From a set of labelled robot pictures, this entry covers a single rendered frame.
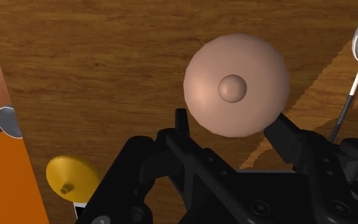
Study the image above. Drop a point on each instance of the yellow round lid with knob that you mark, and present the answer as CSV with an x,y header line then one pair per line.
x,y
73,173

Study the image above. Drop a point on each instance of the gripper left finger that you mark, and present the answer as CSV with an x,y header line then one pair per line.
x,y
178,161

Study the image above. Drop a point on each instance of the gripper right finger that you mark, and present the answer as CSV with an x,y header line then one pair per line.
x,y
318,161

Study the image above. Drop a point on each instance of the pink round lid with knob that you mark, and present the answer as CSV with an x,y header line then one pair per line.
x,y
209,93

